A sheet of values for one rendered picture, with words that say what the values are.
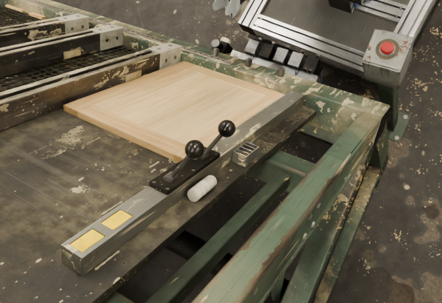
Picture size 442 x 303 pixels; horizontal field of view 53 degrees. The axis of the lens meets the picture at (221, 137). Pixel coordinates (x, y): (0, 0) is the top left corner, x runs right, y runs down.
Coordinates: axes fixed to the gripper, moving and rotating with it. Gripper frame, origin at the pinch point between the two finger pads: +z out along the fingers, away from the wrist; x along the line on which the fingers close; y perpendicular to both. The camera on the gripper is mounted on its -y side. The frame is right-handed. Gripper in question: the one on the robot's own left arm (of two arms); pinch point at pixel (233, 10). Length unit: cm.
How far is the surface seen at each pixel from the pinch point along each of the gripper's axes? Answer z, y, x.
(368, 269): 142, -23, 52
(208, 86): 38.6, -3.3, -15.8
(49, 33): 37, 9, -84
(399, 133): 110, -80, 34
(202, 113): 29.6, 12.3, -4.4
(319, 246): 70, 11, 38
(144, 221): 7, 53, 17
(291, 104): 36.0, -9.5, 12.1
